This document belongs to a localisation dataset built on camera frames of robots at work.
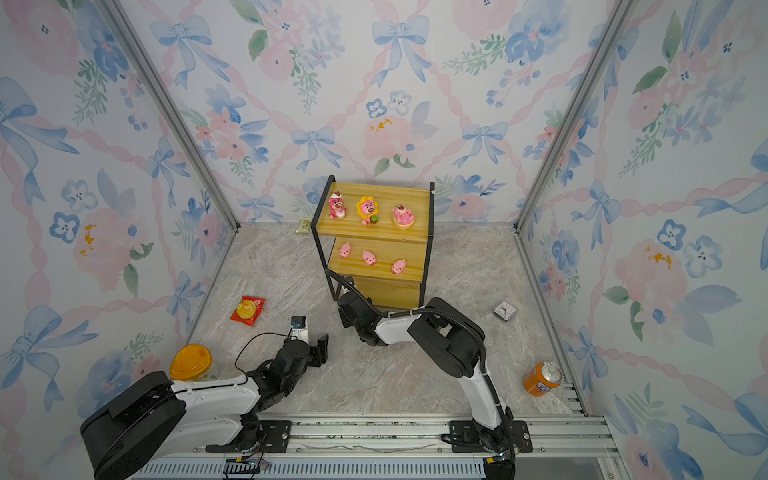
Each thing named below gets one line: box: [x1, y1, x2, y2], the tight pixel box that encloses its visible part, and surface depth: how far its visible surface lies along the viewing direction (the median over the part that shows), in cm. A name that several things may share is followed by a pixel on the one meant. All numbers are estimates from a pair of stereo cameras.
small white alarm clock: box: [494, 301, 517, 321], surface depth 97 cm
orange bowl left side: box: [169, 344, 213, 381], surface depth 78 cm
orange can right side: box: [522, 361, 563, 397], surface depth 75 cm
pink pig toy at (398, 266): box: [392, 259, 406, 275], surface depth 85 cm
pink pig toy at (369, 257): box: [363, 250, 377, 266], surface depth 87 cm
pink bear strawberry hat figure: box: [328, 191, 348, 219], surface depth 75 cm
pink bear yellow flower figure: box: [356, 196, 379, 226], surface depth 73 cm
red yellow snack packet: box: [230, 295, 267, 327], surface depth 96 cm
